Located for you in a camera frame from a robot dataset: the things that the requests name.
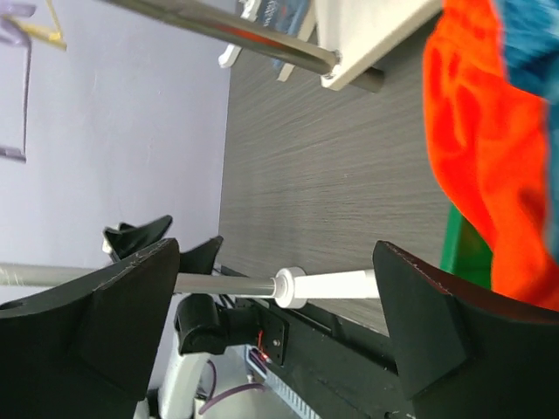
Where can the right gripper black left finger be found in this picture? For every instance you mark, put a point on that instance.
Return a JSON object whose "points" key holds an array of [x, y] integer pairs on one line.
{"points": [[86, 349]]}

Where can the blue patterned shorts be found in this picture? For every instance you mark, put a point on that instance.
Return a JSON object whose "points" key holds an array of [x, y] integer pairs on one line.
{"points": [[530, 45]]}

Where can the purple clothes hanger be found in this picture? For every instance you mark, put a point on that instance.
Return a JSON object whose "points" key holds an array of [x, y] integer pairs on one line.
{"points": [[16, 47]]}

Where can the green plastic tray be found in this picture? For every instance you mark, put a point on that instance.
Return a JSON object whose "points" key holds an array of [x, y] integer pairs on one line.
{"points": [[465, 253]]}

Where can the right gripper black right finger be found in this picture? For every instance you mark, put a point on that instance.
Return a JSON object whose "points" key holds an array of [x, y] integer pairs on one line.
{"points": [[463, 351]]}

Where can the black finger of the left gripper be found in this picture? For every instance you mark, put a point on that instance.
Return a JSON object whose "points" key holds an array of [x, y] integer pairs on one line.
{"points": [[126, 239], [201, 259]]}

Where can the white two-tier shelf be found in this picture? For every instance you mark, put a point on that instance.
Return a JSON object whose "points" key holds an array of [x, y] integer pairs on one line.
{"points": [[341, 41]]}

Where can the grey clothes rack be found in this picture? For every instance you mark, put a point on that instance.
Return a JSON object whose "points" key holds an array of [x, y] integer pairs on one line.
{"points": [[290, 288]]}

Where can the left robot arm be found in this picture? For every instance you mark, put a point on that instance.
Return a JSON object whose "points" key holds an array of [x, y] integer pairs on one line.
{"points": [[201, 326]]}

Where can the dark blue book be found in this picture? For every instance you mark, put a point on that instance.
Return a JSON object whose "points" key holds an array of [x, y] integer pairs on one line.
{"points": [[296, 18]]}

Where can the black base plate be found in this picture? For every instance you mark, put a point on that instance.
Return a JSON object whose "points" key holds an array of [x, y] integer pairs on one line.
{"points": [[337, 367]]}

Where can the orange shorts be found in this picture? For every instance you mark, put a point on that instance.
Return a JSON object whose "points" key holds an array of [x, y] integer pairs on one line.
{"points": [[493, 149]]}

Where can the yellow clothes hanger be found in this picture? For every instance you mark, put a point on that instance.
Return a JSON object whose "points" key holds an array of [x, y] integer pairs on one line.
{"points": [[44, 25]]}

